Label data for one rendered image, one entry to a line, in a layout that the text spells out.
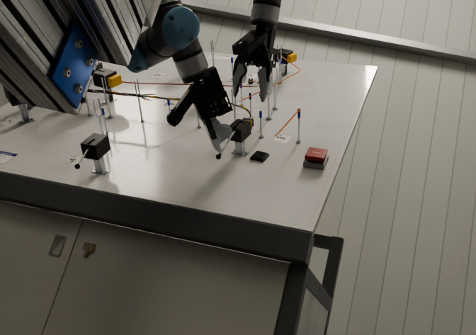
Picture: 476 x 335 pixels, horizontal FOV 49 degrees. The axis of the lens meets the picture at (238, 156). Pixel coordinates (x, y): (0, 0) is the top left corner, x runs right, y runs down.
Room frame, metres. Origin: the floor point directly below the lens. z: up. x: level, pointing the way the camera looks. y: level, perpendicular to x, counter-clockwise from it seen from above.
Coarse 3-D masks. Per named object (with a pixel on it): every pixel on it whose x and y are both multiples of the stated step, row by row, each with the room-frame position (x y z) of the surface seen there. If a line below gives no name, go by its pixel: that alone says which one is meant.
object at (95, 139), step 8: (96, 136) 1.32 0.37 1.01; (104, 136) 1.31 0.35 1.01; (88, 144) 1.29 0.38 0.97; (96, 144) 1.29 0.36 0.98; (104, 144) 1.31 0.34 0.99; (88, 152) 1.31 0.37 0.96; (96, 152) 1.30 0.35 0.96; (104, 152) 1.33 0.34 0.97; (80, 160) 1.28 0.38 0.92; (96, 160) 1.34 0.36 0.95; (96, 168) 1.36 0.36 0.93; (104, 168) 1.37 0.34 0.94
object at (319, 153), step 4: (312, 148) 1.30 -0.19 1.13; (316, 148) 1.30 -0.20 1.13; (308, 152) 1.29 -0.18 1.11; (312, 152) 1.28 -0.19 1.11; (316, 152) 1.28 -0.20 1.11; (320, 152) 1.28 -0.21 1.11; (324, 152) 1.28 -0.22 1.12; (308, 156) 1.28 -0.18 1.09; (312, 156) 1.27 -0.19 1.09; (316, 156) 1.27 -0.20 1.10; (320, 156) 1.27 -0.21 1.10; (324, 156) 1.27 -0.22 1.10; (312, 160) 1.28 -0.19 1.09; (316, 160) 1.27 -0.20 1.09; (320, 160) 1.27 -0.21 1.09
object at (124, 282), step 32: (96, 224) 1.34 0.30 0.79; (96, 256) 1.33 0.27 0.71; (128, 256) 1.30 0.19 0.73; (160, 256) 1.28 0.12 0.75; (192, 256) 1.25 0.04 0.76; (224, 256) 1.22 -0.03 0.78; (256, 256) 1.20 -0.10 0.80; (64, 288) 1.35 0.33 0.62; (96, 288) 1.32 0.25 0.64; (128, 288) 1.30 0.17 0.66; (160, 288) 1.27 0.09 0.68; (192, 288) 1.24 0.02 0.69; (224, 288) 1.22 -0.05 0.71; (256, 288) 1.19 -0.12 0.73; (64, 320) 1.34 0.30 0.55; (96, 320) 1.31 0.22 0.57; (128, 320) 1.29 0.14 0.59; (160, 320) 1.26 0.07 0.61; (192, 320) 1.23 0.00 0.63; (224, 320) 1.21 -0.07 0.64; (256, 320) 1.18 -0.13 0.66
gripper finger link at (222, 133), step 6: (216, 120) 1.21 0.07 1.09; (216, 126) 1.22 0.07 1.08; (222, 126) 1.22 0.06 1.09; (216, 132) 1.22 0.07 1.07; (222, 132) 1.23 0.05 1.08; (228, 132) 1.23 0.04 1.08; (210, 138) 1.23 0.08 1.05; (216, 138) 1.22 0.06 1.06; (222, 138) 1.24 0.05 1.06; (216, 144) 1.24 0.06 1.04
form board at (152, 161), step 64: (320, 64) 1.77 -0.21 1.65; (0, 128) 1.61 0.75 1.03; (64, 128) 1.57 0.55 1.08; (128, 128) 1.54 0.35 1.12; (192, 128) 1.50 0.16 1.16; (256, 128) 1.47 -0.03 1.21; (320, 128) 1.43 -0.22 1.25; (128, 192) 1.30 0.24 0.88; (192, 192) 1.27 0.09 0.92; (256, 192) 1.25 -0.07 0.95; (320, 192) 1.22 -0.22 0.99
